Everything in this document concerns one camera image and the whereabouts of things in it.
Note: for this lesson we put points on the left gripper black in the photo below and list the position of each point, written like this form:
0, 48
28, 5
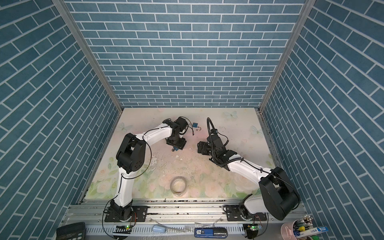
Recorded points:
181, 144

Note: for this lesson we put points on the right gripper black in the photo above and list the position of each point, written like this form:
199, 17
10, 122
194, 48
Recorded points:
204, 151

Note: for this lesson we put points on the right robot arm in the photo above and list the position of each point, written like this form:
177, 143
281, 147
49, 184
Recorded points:
279, 196

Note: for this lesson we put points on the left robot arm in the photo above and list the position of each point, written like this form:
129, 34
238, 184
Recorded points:
130, 159

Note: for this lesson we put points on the clear tape roll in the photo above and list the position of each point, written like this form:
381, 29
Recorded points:
178, 186

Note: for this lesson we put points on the blue black device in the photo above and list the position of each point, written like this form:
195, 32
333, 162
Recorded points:
211, 233

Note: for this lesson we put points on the light blue small object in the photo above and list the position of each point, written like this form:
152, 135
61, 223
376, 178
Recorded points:
159, 229

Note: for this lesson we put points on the pink pen cup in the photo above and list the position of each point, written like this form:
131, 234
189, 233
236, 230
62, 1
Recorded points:
287, 231

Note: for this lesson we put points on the black calculator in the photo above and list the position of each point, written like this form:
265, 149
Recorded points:
75, 231

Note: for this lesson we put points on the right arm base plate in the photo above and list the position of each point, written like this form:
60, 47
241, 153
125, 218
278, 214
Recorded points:
235, 213

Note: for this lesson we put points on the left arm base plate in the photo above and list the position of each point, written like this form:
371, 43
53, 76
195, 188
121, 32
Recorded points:
136, 214

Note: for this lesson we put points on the aluminium mounting rail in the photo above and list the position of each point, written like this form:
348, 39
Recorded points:
165, 211

